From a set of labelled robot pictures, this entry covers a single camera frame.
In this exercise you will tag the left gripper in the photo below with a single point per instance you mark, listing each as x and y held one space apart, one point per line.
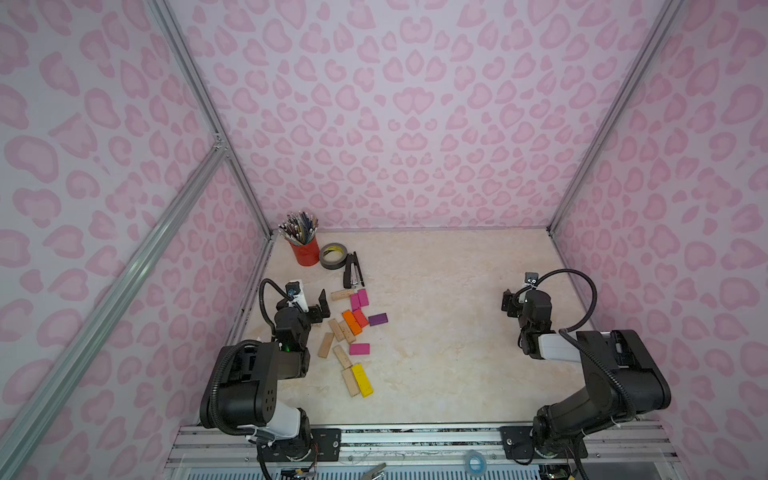
309 309

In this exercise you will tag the red pencil cup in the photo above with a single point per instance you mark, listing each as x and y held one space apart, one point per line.
307 255

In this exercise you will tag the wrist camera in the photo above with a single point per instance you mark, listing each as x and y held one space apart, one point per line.
531 278
296 296

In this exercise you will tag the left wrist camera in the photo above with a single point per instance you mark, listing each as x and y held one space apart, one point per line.
296 296

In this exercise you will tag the black stapler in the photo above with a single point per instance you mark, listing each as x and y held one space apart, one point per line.
352 277

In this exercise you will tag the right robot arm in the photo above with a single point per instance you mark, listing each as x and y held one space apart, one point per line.
621 379

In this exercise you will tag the bundle of coloured pencils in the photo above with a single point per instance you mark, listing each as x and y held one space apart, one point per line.
299 228

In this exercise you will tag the magenta block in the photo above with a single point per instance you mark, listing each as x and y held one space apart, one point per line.
359 349
354 302
363 298

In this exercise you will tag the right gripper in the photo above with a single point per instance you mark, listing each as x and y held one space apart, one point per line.
516 303

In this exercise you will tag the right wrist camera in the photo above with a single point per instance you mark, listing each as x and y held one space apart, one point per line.
531 278

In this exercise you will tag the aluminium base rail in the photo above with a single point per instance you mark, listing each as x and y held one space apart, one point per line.
640 450

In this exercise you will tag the wooden block beside yellow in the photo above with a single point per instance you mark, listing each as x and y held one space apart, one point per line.
350 382

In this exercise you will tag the magenta block lower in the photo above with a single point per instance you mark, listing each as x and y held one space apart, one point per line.
359 349

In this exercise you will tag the purple block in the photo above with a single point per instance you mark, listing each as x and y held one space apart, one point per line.
378 319

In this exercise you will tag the magenta block upper left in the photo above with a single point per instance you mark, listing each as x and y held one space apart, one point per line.
354 302

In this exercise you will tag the red block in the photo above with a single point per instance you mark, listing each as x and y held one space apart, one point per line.
360 318

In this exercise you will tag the wooden block beside orange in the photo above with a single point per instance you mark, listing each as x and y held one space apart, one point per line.
347 333

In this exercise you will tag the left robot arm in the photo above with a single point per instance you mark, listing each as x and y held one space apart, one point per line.
241 396

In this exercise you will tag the magenta block upper right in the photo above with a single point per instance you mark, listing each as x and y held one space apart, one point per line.
363 298

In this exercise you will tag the black tape roll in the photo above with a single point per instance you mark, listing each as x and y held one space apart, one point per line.
333 256

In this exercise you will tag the wooden block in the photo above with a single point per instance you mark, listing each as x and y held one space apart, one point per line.
342 294
347 333
336 330
342 357
326 344
350 382

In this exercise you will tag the wooden block top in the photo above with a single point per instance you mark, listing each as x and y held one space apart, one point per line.
342 294

